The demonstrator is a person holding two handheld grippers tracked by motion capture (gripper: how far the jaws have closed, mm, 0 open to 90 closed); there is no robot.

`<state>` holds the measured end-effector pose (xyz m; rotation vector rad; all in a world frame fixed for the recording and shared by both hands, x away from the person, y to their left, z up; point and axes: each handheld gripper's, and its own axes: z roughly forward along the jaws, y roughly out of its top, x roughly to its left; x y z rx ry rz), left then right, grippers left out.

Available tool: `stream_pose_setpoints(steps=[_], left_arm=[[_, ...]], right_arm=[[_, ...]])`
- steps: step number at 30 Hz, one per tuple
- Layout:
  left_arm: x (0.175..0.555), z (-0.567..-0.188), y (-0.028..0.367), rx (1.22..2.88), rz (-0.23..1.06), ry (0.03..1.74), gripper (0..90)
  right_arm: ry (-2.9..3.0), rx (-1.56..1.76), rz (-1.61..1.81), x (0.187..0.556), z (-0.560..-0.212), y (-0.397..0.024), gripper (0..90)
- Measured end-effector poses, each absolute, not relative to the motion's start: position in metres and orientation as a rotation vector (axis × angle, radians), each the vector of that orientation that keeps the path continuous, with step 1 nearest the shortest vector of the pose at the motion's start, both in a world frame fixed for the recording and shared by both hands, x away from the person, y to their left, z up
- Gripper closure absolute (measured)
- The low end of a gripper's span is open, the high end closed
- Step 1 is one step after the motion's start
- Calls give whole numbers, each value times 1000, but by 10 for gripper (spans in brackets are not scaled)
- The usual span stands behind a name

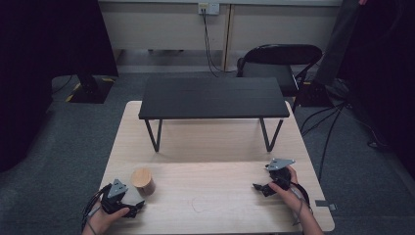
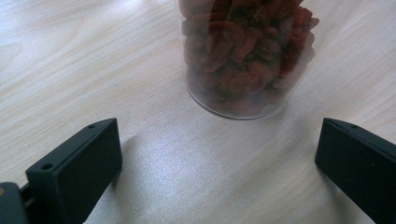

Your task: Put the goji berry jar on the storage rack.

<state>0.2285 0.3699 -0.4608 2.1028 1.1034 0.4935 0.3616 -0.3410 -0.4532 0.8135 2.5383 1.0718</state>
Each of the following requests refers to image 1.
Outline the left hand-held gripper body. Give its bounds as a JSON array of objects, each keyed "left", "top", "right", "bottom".
[{"left": 100, "top": 178, "right": 138, "bottom": 219}]

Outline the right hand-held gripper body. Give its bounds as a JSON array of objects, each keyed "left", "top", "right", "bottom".
[{"left": 265, "top": 158, "right": 297, "bottom": 192}]

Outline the wooden cylinder block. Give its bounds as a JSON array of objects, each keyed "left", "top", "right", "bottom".
[{"left": 130, "top": 166, "right": 157, "bottom": 197}]

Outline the person's right hand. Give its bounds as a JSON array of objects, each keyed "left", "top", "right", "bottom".
[{"left": 267, "top": 164, "right": 310, "bottom": 215}]

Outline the person's left hand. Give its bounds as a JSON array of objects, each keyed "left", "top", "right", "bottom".
[{"left": 81, "top": 201, "right": 131, "bottom": 235}]

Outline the grey tape strip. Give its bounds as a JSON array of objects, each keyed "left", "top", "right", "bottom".
[{"left": 314, "top": 199, "right": 338, "bottom": 212}]

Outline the black low shelf table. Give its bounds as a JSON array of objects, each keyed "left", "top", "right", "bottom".
[{"left": 137, "top": 76, "right": 291, "bottom": 154}]

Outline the black folding chair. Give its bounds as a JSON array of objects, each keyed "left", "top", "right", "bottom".
[{"left": 236, "top": 43, "right": 325, "bottom": 114}]

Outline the black curtain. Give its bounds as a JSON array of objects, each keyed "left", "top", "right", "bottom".
[
  {"left": 0, "top": 0, "right": 119, "bottom": 174},
  {"left": 338, "top": 0, "right": 415, "bottom": 179}
]

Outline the grey leaning panel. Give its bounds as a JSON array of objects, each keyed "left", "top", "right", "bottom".
[{"left": 313, "top": 0, "right": 361, "bottom": 88}]

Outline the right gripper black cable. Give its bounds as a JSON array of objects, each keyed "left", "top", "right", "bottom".
[{"left": 289, "top": 181, "right": 311, "bottom": 227}]

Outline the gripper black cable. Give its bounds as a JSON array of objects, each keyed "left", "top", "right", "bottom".
[
  {"left": 289, "top": 181, "right": 311, "bottom": 227},
  {"left": 80, "top": 183, "right": 113, "bottom": 233}
]

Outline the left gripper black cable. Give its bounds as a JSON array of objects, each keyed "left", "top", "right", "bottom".
[{"left": 80, "top": 183, "right": 113, "bottom": 233}]

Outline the black floor cable bundle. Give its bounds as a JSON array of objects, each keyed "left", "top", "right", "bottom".
[{"left": 299, "top": 101, "right": 347, "bottom": 183}]

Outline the black stand base plate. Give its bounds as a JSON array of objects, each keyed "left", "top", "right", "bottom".
[
  {"left": 297, "top": 80, "right": 335, "bottom": 109},
  {"left": 65, "top": 72, "right": 116, "bottom": 105}
]

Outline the thin black floor cable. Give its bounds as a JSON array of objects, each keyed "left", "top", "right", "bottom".
[{"left": 51, "top": 73, "right": 75, "bottom": 96}]

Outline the black wall socket cable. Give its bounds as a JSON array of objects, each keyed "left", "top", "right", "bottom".
[{"left": 201, "top": 8, "right": 239, "bottom": 79}]

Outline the wooden wall post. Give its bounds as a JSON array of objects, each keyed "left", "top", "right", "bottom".
[{"left": 220, "top": 4, "right": 236, "bottom": 72}]

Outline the white wall socket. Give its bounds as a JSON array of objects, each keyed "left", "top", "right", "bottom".
[{"left": 197, "top": 2, "right": 221, "bottom": 17}]

